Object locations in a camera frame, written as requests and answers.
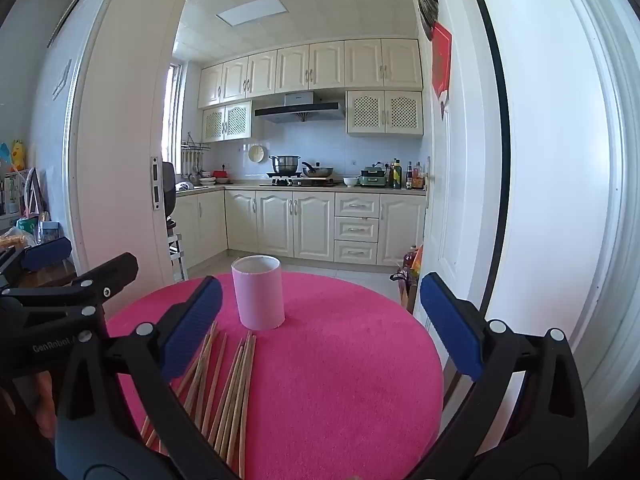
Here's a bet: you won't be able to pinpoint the woven hand fan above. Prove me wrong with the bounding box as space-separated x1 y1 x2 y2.
414 0 440 41

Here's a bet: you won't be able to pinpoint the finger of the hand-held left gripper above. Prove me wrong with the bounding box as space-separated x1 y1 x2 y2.
0 253 139 321
0 236 73 288

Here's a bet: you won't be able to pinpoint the gas stove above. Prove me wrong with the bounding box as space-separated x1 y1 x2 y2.
265 172 338 187

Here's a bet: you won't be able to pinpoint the person's left forearm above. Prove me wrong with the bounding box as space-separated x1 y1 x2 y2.
20 374 59 443

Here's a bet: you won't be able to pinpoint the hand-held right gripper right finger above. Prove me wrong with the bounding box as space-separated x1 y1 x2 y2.
402 272 590 480

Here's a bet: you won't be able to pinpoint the cream lattice-door wall cabinet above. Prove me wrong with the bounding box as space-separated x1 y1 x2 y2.
202 101 252 143
346 90 424 136

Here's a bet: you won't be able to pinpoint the ceiling light panel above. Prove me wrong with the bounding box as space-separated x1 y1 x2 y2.
216 0 290 26

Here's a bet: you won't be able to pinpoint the black kitchen appliance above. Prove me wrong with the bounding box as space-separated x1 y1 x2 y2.
162 161 178 217

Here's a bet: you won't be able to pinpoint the cream base cabinets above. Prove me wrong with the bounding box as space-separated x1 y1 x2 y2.
175 186 427 267

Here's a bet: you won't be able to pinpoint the kitchen window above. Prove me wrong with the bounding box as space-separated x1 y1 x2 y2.
162 62 182 162

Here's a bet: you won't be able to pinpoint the steel stockpot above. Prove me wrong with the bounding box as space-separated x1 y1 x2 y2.
269 155 301 175

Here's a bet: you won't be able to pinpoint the row of condiment bottles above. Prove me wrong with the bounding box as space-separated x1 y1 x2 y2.
390 157 427 191

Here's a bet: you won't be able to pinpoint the pink cup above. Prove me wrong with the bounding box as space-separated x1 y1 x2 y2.
231 255 286 331

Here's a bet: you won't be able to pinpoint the hanging utensil rack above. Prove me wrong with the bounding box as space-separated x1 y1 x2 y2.
181 132 211 181

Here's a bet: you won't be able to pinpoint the metal door latch plate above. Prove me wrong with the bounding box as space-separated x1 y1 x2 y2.
151 156 164 211

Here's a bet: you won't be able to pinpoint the white hinged door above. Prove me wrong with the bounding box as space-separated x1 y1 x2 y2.
414 0 503 317

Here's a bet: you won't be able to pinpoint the black range hood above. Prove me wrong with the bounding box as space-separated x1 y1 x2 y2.
254 91 347 124

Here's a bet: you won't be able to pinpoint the red paper poster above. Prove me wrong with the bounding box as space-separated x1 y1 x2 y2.
431 21 453 121

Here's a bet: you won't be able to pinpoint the cream upper wall cabinets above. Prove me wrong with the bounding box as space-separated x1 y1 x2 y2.
197 39 423 109

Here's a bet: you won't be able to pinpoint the pink round table mat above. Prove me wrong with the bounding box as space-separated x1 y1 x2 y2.
102 272 446 480

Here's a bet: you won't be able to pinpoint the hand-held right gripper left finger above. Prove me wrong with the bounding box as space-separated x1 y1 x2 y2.
54 276 242 480

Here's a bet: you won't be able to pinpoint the bunch of wooden chopsticks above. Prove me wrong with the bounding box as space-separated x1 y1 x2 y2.
140 320 258 479

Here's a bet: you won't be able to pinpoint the white sliding door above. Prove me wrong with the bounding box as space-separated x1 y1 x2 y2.
75 0 202 283

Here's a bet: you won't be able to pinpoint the white storage rack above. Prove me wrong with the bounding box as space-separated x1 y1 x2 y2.
166 216 189 282

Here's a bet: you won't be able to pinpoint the green electric cooker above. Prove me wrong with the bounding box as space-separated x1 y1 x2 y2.
360 165 389 189

